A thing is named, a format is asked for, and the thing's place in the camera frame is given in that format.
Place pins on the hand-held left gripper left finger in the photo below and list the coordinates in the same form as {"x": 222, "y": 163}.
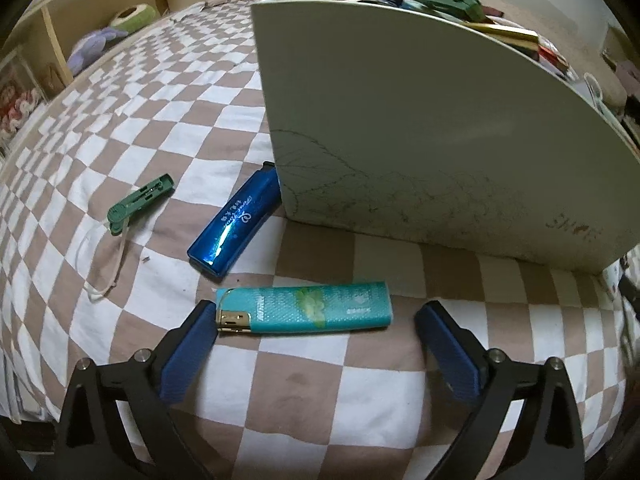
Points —
{"x": 187, "y": 347}

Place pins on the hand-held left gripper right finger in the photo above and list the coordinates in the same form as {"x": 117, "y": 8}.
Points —
{"x": 450, "y": 350}

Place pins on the teal lighter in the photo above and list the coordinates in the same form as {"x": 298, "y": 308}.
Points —
{"x": 325, "y": 307}

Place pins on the blue lighter with cursive print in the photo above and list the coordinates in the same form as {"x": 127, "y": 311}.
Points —
{"x": 232, "y": 222}

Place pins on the white cardboard shoe box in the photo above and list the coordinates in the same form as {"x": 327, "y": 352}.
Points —
{"x": 400, "y": 110}

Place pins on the checkered bed sheet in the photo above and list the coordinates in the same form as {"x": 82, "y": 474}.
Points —
{"x": 150, "y": 110}

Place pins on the boxed red bear doll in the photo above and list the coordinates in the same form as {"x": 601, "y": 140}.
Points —
{"x": 20, "y": 100}

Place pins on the purple plush toy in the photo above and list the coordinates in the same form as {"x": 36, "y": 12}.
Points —
{"x": 92, "y": 47}

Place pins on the mixed clutter pile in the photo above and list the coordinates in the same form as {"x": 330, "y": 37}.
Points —
{"x": 500, "y": 22}

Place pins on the green avocado plush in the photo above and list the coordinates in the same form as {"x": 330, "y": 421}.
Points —
{"x": 132, "y": 17}

